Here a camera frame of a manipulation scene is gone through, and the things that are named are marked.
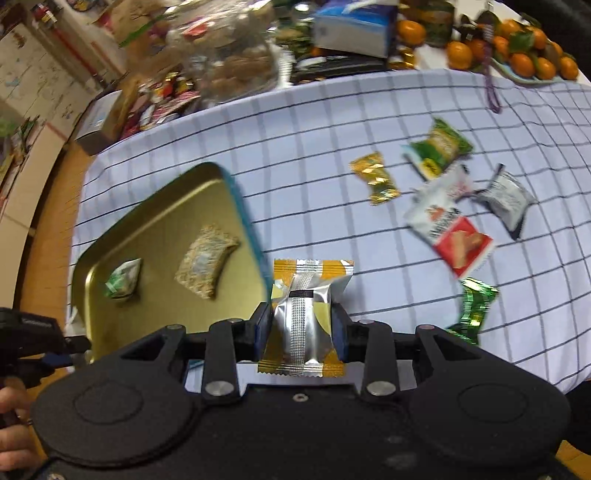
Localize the teal gold tin box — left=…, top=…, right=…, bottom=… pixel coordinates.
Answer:
left=71, top=163, right=271, bottom=360

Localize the person's left hand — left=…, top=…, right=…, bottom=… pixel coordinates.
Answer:
left=0, top=377, right=41, bottom=472

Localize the gold candy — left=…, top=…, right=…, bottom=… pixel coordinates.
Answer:
left=349, top=152, right=401, bottom=205

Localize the loose mandarin orange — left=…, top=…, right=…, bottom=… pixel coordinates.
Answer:
left=397, top=20, right=426, bottom=48
left=446, top=41, right=473, bottom=71

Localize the green yellow snack packet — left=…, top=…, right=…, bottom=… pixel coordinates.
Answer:
left=403, top=117, right=474, bottom=181

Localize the green label glass jar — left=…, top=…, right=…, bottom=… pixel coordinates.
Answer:
left=418, top=0, right=456, bottom=48

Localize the shiny green candy wrapper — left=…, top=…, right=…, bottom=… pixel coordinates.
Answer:
left=447, top=277, right=499, bottom=345

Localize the black snack package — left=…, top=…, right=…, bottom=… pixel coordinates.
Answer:
left=290, top=55, right=388, bottom=85

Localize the purple lanyard cord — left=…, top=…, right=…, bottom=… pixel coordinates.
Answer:
left=482, top=8, right=503, bottom=115

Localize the grey black snack packet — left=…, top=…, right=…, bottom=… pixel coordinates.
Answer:
left=474, top=164, right=537, bottom=240

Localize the silver yellow snack packet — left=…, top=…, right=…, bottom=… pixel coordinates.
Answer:
left=257, top=259, right=355, bottom=378

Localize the brown patterned snack packet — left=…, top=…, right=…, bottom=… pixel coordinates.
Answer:
left=174, top=224, right=240, bottom=300

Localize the light green fruit tray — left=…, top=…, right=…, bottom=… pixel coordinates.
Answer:
left=489, top=57, right=581, bottom=86

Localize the white red snack packet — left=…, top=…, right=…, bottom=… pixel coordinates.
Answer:
left=405, top=190, right=495, bottom=280

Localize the clear walnut jar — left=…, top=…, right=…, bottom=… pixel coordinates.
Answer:
left=166, top=1, right=280, bottom=107

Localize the checkered white tablecloth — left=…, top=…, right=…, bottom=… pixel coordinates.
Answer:
left=70, top=70, right=590, bottom=391

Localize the grey cardboard box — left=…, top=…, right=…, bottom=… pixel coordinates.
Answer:
left=75, top=90, right=124, bottom=156

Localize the blue tissue box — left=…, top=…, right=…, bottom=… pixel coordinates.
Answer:
left=312, top=1, right=399, bottom=59

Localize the white pink hawthorn packet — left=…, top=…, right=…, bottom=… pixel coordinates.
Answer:
left=414, top=163, right=475, bottom=203

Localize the pile of red snacks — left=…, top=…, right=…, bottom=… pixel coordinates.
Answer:
left=120, top=69, right=201, bottom=139

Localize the small green white candy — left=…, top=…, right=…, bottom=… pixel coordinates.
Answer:
left=105, top=258, right=142, bottom=299

